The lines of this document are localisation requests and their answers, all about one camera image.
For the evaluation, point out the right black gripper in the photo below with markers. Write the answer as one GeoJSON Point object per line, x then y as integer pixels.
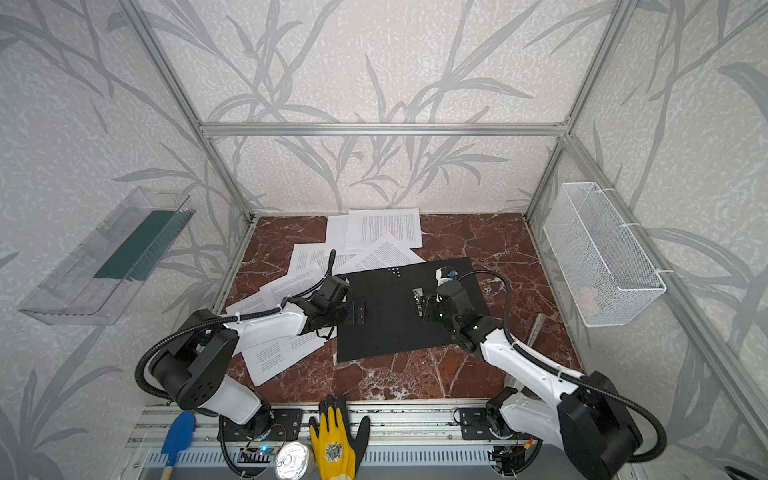
{"type": "Point", "coordinates": [430, 308]}

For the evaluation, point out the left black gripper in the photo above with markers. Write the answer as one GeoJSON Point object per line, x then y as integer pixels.
{"type": "Point", "coordinates": [346, 312]}

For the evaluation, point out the black folder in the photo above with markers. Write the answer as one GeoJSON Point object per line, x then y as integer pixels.
{"type": "Point", "coordinates": [392, 324]}

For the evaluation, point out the printed paper sheet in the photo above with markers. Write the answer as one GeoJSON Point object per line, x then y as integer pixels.
{"type": "Point", "coordinates": [266, 360]}
{"type": "Point", "coordinates": [386, 252]}

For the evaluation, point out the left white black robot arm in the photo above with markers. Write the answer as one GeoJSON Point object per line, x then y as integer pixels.
{"type": "Point", "coordinates": [190, 366]}

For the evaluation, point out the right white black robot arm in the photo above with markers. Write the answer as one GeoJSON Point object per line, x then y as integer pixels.
{"type": "Point", "coordinates": [598, 429]}

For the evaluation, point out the printed paper middle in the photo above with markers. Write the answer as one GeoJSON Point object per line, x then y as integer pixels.
{"type": "Point", "coordinates": [305, 255]}

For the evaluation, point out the printed paper top back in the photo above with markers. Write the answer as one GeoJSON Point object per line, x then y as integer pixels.
{"type": "Point", "coordinates": [365, 227]}

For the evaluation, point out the printed paper back underneath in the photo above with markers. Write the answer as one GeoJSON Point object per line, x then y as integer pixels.
{"type": "Point", "coordinates": [336, 228]}

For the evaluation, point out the yellow black work glove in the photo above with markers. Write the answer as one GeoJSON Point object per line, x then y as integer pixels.
{"type": "Point", "coordinates": [338, 454]}

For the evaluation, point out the blue small shovel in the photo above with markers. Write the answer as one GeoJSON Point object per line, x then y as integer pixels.
{"type": "Point", "coordinates": [177, 439]}

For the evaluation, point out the clear plastic tray green base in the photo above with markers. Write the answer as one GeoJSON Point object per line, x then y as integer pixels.
{"type": "Point", "coordinates": [95, 283]}

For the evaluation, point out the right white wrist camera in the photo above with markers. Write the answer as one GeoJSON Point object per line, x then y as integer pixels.
{"type": "Point", "coordinates": [445, 274]}

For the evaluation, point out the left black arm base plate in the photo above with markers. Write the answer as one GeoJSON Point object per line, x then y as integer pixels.
{"type": "Point", "coordinates": [279, 425]}

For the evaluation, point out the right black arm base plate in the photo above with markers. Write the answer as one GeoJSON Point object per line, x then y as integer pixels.
{"type": "Point", "coordinates": [474, 426]}

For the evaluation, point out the white wire mesh basket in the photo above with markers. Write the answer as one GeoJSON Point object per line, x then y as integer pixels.
{"type": "Point", "coordinates": [608, 274]}

